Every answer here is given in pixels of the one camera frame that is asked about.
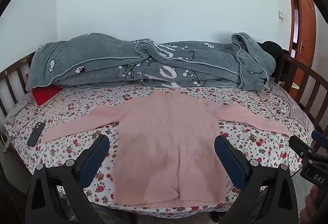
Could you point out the red cloth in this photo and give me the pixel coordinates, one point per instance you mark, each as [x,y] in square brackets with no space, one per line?
[47,93]

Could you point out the person's right hand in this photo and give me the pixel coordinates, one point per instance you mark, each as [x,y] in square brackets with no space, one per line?
[311,203]

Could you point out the white wall switch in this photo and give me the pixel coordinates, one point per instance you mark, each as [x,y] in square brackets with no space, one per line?
[281,15]

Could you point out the brown wooden door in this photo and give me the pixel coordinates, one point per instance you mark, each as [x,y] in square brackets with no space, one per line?
[305,21]

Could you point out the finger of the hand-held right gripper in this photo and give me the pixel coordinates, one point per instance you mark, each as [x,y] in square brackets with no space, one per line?
[299,144]
[320,138]

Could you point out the wooden bed frame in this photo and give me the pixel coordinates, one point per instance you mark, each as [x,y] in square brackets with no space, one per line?
[307,71]

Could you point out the dark smartphone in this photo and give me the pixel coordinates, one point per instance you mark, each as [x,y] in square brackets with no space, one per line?
[35,134]

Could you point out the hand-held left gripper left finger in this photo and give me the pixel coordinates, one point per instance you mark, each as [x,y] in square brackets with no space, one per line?
[93,160]

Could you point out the floral bed sheet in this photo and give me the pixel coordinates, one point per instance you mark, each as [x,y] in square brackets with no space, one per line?
[76,103]

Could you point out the pink knit sweater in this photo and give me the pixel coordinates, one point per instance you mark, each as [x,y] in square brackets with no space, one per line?
[166,137]

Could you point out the black cloth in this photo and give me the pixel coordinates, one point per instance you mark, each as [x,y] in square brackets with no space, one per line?
[273,48]

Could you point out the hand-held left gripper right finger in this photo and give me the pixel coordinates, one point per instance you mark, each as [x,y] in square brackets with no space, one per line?
[229,160]

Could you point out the grey flower-print blanket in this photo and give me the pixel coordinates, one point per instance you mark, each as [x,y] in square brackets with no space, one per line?
[102,60]

